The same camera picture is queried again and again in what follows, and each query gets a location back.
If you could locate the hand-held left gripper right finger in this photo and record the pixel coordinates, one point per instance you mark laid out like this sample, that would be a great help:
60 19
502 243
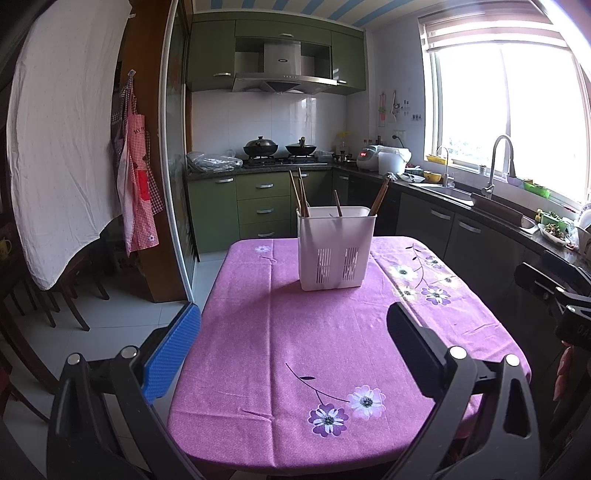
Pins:
411 341

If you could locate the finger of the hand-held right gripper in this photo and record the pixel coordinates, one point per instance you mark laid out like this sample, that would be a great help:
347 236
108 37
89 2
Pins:
540 279

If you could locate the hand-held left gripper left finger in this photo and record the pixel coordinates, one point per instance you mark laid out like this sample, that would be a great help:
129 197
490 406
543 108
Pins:
171 355

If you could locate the white plastic utensil holder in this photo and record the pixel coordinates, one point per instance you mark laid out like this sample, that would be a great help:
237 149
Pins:
334 258

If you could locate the wooden chopstick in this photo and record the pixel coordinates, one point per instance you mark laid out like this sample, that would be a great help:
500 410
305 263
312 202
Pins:
294 194
383 194
338 205
306 205
302 189
377 196

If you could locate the plate with food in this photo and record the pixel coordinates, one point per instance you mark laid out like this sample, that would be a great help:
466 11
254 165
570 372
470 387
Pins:
554 232

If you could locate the white dish rack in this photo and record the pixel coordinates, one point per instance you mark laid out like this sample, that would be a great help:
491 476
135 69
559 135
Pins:
582 230

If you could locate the dark counter cabinets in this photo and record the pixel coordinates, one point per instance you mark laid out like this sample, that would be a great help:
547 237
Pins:
461 240

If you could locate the green plant tray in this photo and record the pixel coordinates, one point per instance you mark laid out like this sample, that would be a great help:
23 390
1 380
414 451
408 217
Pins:
536 189

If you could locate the purple floral tablecloth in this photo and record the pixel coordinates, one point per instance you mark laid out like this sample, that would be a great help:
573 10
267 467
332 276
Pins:
300 346

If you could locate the dark wooden chairs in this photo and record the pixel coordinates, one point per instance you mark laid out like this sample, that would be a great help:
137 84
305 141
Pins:
69 295

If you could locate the steel sink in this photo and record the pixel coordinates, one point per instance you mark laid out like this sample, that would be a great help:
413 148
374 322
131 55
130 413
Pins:
443 190

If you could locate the tall steel faucet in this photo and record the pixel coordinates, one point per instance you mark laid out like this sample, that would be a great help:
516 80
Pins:
501 147

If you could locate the yellow bowl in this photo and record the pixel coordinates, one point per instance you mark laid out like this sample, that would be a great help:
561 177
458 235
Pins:
431 177

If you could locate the small steel faucet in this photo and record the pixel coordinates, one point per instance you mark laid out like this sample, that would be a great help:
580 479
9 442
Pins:
445 161

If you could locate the yellow sill container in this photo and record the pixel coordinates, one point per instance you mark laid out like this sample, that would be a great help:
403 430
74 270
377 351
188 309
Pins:
436 159

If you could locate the white plate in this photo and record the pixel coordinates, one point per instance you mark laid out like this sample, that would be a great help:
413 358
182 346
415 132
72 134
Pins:
410 177

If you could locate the kitchen window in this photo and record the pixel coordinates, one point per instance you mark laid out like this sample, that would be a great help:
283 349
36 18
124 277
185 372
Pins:
508 115

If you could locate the green lower cabinets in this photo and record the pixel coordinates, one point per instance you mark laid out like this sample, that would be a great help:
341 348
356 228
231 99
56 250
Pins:
263 203

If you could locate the green cabinets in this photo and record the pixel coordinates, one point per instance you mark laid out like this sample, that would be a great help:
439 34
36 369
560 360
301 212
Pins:
210 55
263 203

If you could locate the pink apron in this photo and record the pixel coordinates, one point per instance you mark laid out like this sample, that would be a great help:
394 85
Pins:
138 175

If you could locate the white rice cooker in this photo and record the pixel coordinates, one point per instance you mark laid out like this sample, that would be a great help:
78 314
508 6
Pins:
383 159

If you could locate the clear plastic bag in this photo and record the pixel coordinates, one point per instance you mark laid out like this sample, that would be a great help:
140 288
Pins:
212 161

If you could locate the yellow mug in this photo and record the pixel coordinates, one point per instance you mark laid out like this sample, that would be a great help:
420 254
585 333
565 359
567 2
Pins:
4 247

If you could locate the condiment bottles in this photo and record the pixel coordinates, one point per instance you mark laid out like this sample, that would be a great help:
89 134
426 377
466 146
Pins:
342 145

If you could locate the glass sliding door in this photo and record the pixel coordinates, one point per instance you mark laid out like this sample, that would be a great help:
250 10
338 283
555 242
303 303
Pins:
178 138

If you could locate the black wok with lid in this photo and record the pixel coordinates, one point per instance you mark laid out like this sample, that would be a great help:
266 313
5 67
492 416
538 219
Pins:
301 148
261 147

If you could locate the gas stove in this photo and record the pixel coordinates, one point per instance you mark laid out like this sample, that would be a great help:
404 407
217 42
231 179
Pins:
281 160

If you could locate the white hanging sheet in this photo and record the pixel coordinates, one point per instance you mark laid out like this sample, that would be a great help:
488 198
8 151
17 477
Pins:
60 138

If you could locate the striped roller blind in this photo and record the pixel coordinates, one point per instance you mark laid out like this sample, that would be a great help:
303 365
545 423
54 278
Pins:
489 37

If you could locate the checked apron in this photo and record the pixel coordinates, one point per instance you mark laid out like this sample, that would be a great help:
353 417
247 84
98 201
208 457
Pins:
121 108

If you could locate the green upper cabinets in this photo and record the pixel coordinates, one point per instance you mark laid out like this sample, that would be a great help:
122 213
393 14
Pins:
210 55

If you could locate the steel range hood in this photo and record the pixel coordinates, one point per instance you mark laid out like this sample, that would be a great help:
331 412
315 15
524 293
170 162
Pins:
281 60

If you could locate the wooden partition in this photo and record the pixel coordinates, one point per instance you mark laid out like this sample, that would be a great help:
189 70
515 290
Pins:
147 46

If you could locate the wall decorations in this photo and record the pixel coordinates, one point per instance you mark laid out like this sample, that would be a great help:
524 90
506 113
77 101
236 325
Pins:
392 108

